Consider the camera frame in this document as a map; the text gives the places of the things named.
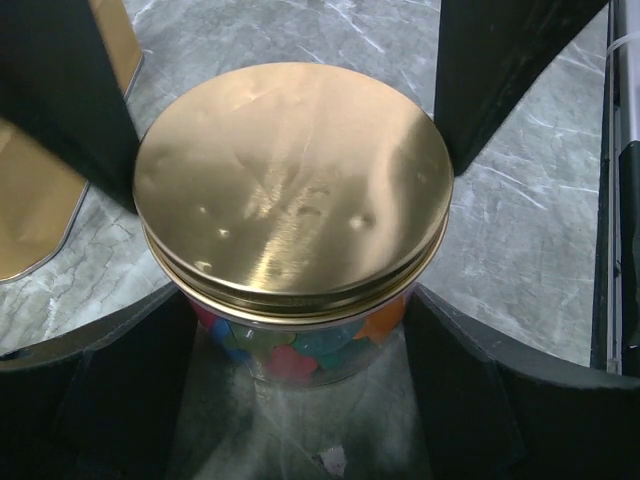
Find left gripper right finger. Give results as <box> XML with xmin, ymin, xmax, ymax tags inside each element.
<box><xmin>403</xmin><ymin>287</ymin><xmax>639</xmax><ymax>479</ymax></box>

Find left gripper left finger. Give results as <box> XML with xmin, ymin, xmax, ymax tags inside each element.
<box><xmin>1</xmin><ymin>285</ymin><xmax>196</xmax><ymax>479</ymax></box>

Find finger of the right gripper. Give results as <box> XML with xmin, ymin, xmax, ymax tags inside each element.
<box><xmin>434</xmin><ymin>0</ymin><xmax>606</xmax><ymax>176</ymax></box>
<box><xmin>1</xmin><ymin>0</ymin><xmax>139</xmax><ymax>212</ymax></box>

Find clear plastic ball half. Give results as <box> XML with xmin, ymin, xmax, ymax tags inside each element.
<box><xmin>189</xmin><ymin>289</ymin><xmax>413</xmax><ymax>386</ymax></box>

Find round gold tin lid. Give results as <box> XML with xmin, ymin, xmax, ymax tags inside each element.
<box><xmin>133</xmin><ymin>62</ymin><xmax>454</xmax><ymax>325</ymax></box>

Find gold tin of pastel candies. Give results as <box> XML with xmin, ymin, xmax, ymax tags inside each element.
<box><xmin>1</xmin><ymin>1</ymin><xmax>143</xmax><ymax>283</ymax></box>

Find black base bar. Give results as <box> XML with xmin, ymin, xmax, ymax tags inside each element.
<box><xmin>590</xmin><ymin>52</ymin><xmax>639</xmax><ymax>377</ymax></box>

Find aluminium rail frame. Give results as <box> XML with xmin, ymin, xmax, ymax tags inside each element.
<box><xmin>606</xmin><ymin>1</ymin><xmax>639</xmax><ymax>377</ymax></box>

